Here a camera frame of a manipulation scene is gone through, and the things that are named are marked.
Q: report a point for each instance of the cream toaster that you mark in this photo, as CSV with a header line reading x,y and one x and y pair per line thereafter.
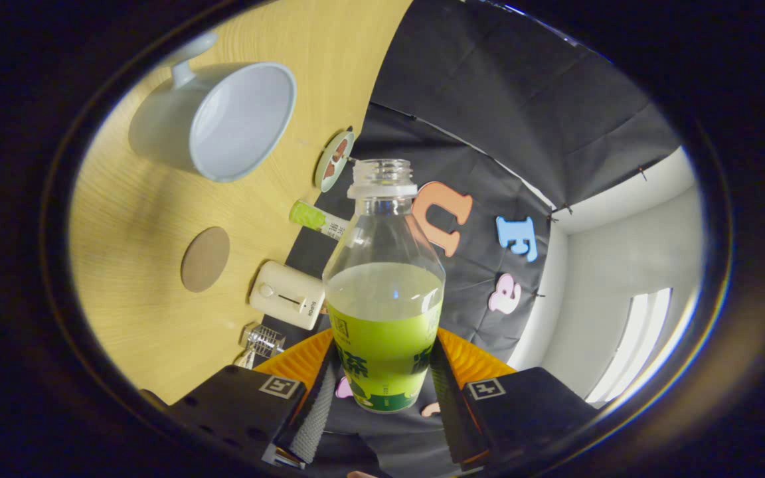
x,y
286,295

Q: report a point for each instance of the pale green plate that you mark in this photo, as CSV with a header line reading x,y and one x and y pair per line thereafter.
x,y
333,161

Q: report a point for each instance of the pale blue cup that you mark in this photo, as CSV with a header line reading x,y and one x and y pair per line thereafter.
x,y
170,126

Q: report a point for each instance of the ceiling light panel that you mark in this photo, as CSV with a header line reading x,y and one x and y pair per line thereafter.
x,y
631,345

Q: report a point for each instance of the metal mesh holder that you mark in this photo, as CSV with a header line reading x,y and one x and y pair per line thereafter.
x,y
265,341

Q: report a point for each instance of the slim capped green tea bottle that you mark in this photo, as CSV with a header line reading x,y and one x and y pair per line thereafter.
x,y
313,218

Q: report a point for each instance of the round brown coaster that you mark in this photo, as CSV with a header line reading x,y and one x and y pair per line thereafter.
x,y
205,259

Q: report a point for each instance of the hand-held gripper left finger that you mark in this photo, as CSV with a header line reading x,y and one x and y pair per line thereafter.
x,y
316,418

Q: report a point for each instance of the wooden table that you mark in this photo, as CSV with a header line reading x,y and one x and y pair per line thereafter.
x,y
143,232

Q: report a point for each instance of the clear juice bottle green label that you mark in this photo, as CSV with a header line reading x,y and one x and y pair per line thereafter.
x,y
386,312

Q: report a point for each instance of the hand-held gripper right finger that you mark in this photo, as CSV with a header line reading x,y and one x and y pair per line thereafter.
x,y
452,411

